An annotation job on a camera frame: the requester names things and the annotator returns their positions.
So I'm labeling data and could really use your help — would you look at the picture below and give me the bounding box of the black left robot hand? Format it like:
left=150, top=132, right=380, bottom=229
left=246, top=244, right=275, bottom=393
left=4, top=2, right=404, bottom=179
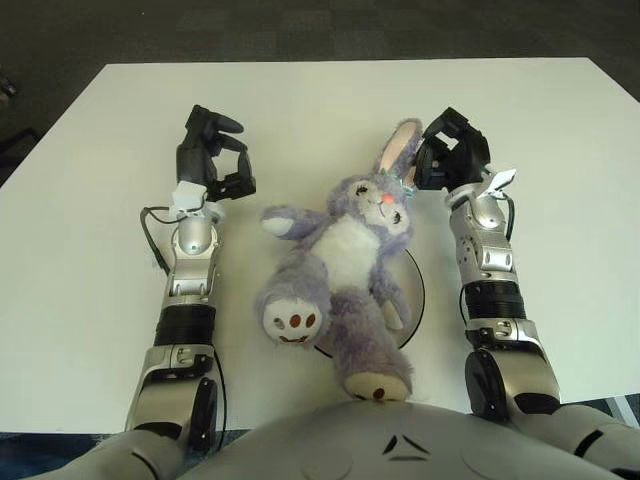
left=175, top=103, right=258, bottom=202

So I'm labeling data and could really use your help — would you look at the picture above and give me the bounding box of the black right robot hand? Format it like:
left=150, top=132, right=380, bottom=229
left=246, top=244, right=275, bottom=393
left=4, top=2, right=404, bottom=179
left=412, top=106, right=494, bottom=192

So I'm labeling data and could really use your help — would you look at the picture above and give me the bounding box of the purple plush bunny doll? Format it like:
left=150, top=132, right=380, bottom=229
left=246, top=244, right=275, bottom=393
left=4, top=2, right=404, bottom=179
left=255, top=117, right=425, bottom=404

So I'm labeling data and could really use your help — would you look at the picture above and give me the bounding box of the white plate with black rim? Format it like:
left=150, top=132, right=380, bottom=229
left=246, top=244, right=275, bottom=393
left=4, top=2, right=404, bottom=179
left=312, top=247, right=427, bottom=359

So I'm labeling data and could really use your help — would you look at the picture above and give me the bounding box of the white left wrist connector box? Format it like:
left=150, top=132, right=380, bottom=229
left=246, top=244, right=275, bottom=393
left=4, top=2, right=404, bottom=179
left=169, top=180, right=224, bottom=220

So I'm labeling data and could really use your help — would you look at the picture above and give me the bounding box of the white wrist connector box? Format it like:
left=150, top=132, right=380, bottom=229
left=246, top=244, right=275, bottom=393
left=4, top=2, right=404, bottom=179
left=169, top=180, right=224, bottom=220
left=477, top=167, right=517, bottom=199

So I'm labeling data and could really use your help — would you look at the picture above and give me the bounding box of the white right wrist connector box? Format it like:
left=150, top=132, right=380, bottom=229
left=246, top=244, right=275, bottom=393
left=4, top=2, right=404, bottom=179
left=477, top=167, right=517, bottom=199

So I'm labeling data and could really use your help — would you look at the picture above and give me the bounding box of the grey robot torso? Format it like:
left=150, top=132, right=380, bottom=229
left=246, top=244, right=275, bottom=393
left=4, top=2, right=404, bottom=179
left=184, top=397, right=616, bottom=480

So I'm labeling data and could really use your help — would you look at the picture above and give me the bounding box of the white table leg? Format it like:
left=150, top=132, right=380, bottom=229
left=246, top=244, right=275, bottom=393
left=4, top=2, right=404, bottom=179
left=614, top=394, right=640, bottom=431

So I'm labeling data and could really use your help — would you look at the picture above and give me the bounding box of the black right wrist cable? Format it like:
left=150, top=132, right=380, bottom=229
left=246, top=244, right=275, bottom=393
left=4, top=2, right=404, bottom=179
left=492, top=189, right=515, bottom=241

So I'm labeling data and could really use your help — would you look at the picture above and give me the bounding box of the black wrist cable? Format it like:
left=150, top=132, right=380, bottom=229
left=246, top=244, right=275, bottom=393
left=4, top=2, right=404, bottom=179
left=140, top=205, right=189, bottom=276
left=492, top=189, right=515, bottom=241

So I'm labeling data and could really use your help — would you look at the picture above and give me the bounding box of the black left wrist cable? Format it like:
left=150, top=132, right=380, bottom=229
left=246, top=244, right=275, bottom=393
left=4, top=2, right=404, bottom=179
left=140, top=205, right=189, bottom=276

